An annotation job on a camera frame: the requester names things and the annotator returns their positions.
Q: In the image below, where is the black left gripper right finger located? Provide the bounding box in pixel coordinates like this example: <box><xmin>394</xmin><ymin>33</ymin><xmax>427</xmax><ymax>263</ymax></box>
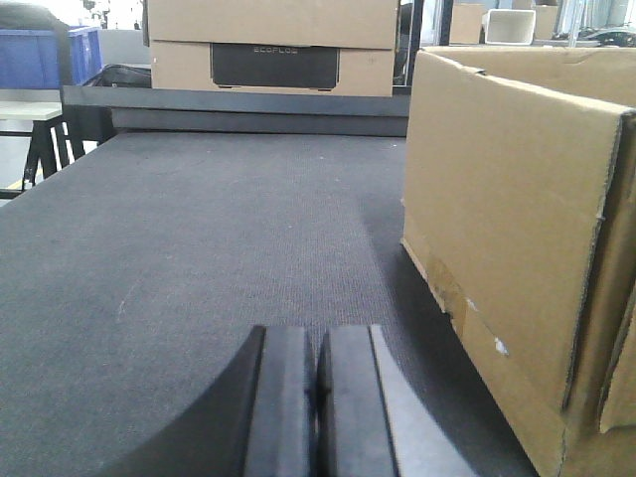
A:
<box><xmin>317</xmin><ymin>325</ymin><xmax>474</xmax><ymax>476</ymax></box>

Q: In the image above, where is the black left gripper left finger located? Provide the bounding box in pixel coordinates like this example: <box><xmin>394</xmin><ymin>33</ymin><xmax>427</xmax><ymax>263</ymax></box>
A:
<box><xmin>100</xmin><ymin>326</ymin><xmax>315</xmax><ymax>476</ymax></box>

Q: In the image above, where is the brown cardboard carton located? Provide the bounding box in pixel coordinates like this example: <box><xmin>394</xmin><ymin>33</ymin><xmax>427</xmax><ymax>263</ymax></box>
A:
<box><xmin>401</xmin><ymin>47</ymin><xmax>635</xmax><ymax>476</ymax></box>

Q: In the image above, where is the stacked Ecoflow cardboard box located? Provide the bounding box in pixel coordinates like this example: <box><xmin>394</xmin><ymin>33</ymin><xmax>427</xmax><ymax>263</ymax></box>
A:
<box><xmin>146</xmin><ymin>1</ymin><xmax>398</xmax><ymax>96</ymax></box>

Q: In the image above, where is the small cardboard box background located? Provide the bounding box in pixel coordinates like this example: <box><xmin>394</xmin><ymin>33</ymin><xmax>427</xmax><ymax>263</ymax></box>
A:
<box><xmin>449</xmin><ymin>2</ymin><xmax>486</xmax><ymax>45</ymax></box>

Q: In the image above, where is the white plastic bin background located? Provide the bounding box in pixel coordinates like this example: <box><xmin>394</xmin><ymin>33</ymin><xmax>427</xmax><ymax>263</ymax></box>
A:
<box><xmin>482</xmin><ymin>9</ymin><xmax>536</xmax><ymax>46</ymax></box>

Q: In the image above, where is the blue crate background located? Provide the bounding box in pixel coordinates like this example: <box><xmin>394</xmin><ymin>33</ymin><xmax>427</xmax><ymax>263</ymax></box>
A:
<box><xmin>1</xmin><ymin>26</ymin><xmax>103</xmax><ymax>89</ymax></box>

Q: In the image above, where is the black conveyor end frame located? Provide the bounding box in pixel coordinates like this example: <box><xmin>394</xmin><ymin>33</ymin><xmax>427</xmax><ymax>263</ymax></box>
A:
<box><xmin>63</xmin><ymin>86</ymin><xmax>410</xmax><ymax>137</ymax></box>

